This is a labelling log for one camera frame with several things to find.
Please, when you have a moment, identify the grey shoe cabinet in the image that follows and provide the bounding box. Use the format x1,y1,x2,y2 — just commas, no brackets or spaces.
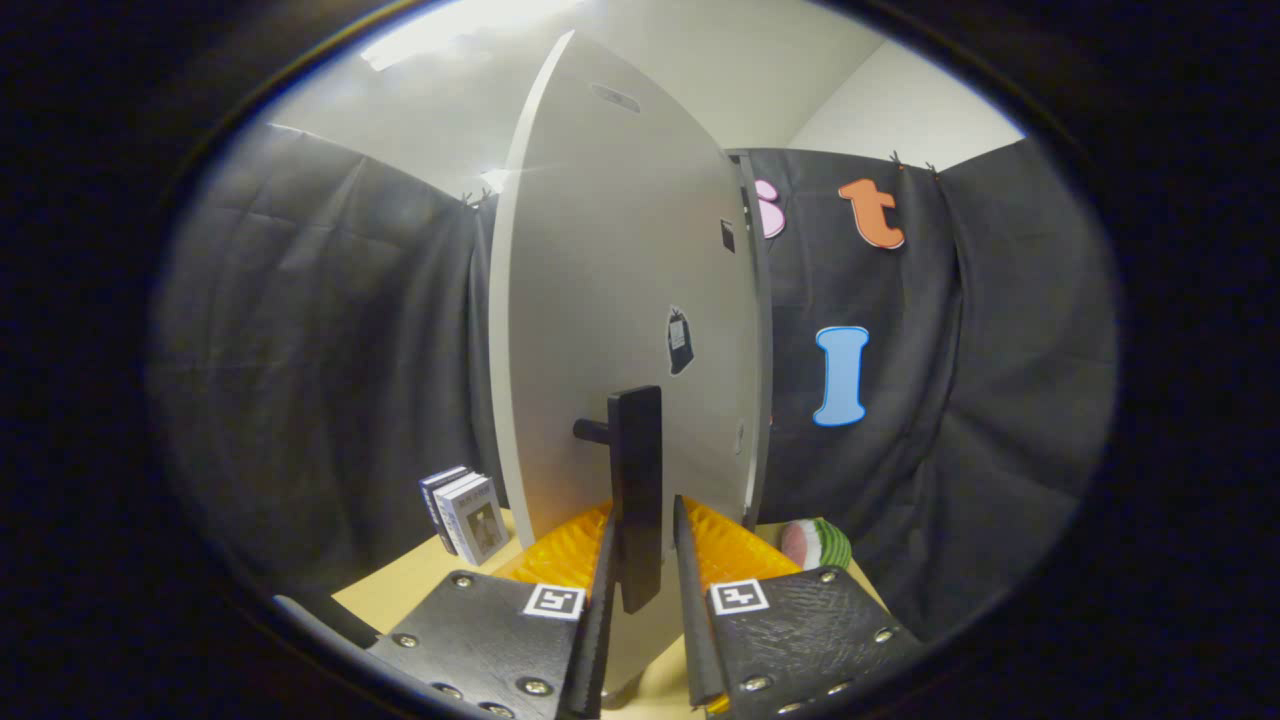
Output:
735,150,773,531

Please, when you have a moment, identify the dark blue book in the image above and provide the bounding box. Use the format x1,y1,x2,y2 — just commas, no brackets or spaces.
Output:
420,465,471,551

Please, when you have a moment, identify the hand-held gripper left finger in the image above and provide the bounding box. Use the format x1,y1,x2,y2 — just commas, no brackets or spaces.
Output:
365,497,619,720

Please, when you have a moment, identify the white shoe cabinet door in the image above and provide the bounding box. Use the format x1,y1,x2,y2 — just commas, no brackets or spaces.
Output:
488,30,766,706

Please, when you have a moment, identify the black door handle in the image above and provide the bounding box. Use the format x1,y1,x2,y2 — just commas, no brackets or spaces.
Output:
573,385,664,615

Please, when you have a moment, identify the watermelon plush toy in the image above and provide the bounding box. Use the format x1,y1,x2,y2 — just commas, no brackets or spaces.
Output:
779,517,853,572

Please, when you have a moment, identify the black backdrop cloth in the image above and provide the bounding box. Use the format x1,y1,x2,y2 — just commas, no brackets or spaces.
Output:
145,122,1121,641

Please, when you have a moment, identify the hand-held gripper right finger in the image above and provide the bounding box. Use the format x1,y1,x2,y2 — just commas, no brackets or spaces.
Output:
672,494,926,717

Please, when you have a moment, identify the grey cover book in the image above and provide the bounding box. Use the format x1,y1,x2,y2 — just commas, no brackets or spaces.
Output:
437,476,509,567

